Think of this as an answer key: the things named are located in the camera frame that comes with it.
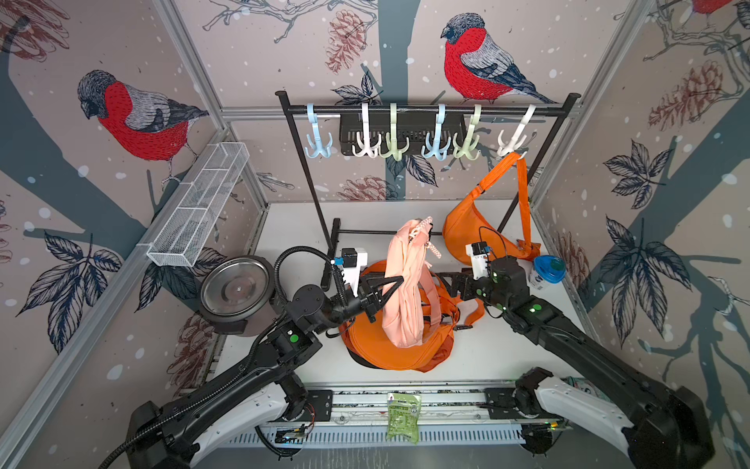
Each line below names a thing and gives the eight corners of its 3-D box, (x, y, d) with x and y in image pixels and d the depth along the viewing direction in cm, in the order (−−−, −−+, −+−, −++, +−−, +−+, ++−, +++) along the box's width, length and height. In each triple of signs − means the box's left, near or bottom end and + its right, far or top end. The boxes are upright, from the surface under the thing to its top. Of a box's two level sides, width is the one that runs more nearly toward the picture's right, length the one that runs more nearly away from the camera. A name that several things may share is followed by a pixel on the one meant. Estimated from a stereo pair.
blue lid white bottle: (531, 294, 95) (545, 278, 87) (523, 272, 101) (535, 255, 93) (556, 294, 95) (572, 278, 87) (547, 272, 101) (561, 255, 93)
